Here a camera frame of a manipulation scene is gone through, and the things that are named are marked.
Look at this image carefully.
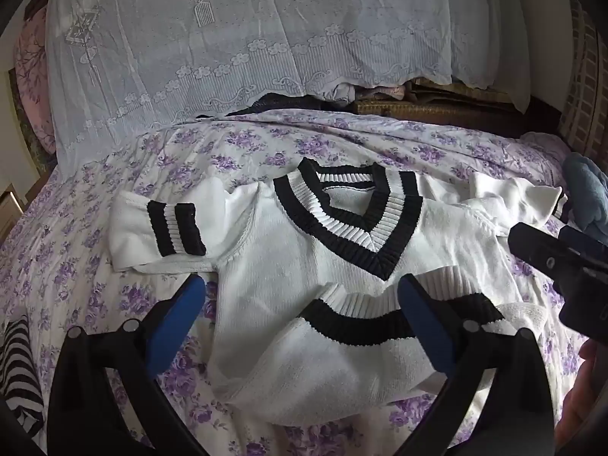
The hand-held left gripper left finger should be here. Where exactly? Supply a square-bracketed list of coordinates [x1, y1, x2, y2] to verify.
[47, 274, 210, 456]

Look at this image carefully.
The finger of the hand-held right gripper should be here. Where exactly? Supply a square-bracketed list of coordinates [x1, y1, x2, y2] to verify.
[508, 222, 578, 279]
[559, 226, 608, 271]

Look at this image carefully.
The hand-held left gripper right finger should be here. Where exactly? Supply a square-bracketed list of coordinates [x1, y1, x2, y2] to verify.
[398, 273, 556, 456]

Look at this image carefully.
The white sweater with black stripes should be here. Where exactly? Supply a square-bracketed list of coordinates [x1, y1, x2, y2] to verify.
[108, 157, 568, 426]

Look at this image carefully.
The person's right hand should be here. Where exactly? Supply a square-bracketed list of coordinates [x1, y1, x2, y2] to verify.
[556, 339, 608, 447]

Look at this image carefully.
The blue-grey garment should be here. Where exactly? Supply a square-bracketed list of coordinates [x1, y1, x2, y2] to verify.
[563, 152, 608, 233]

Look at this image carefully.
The purple floral bedsheet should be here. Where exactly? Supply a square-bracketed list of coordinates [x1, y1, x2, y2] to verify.
[0, 108, 594, 456]

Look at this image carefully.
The brown checked curtain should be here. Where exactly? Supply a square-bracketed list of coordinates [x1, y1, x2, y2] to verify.
[556, 0, 608, 165]

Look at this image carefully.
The black and white striped garment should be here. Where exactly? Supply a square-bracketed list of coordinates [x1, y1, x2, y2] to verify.
[0, 316, 46, 438]

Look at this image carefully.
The brown woven mat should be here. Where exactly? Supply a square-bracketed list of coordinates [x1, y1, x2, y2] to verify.
[356, 81, 528, 127]

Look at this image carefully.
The beige wooden cabinet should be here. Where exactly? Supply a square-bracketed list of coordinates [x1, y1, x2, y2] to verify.
[0, 185, 27, 243]

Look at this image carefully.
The dark green patterned cloth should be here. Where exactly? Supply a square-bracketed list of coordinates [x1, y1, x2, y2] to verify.
[9, 76, 55, 167]

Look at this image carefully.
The pink floral pillow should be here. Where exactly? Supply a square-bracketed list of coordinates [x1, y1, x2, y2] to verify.
[12, 9, 58, 153]

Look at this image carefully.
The white lace cover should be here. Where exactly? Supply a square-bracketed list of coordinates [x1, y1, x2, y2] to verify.
[45, 0, 533, 162]

